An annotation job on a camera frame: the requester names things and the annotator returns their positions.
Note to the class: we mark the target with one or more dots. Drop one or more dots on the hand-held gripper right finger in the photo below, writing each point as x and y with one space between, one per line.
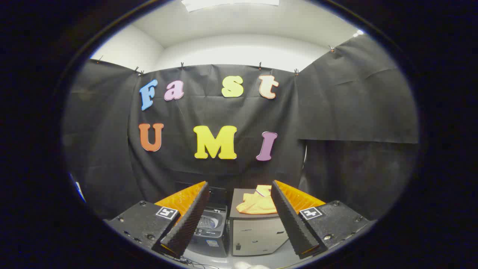
291 220

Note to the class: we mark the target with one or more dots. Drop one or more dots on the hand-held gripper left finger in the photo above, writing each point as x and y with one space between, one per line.
190 220

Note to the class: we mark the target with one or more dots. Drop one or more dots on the dark grey washing machine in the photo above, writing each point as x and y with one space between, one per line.
209 233

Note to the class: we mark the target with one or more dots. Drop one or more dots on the transparent washing machine lid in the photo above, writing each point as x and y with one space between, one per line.
218 198

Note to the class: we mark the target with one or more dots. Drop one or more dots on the orange polo shirt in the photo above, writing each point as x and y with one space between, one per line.
257 204

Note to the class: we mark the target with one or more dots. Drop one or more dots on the grey cabinet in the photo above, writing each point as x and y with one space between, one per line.
257 235

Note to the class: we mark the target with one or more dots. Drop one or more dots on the black backdrop cloth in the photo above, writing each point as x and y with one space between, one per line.
224 112

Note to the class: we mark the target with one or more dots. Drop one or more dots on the ceiling light panel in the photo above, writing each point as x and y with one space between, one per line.
227 3

